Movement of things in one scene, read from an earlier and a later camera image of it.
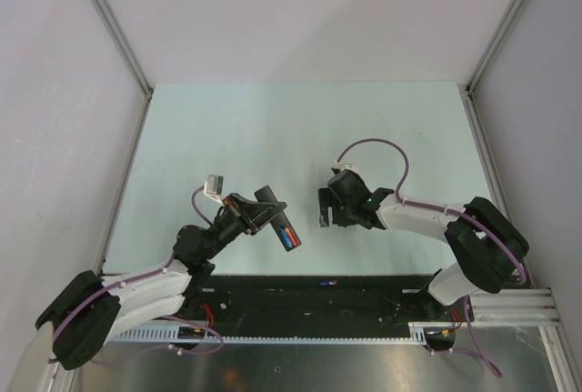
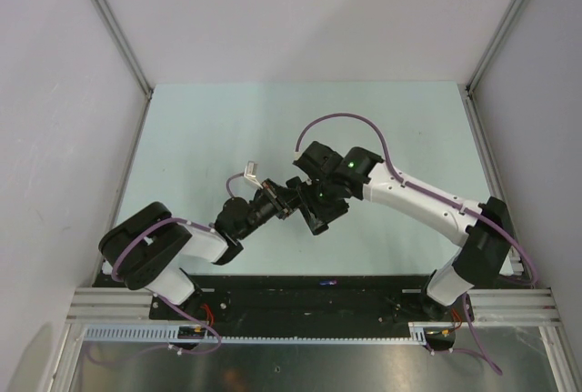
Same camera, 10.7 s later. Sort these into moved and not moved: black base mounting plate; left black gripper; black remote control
Moved: left black gripper; black remote control
Not moved: black base mounting plate
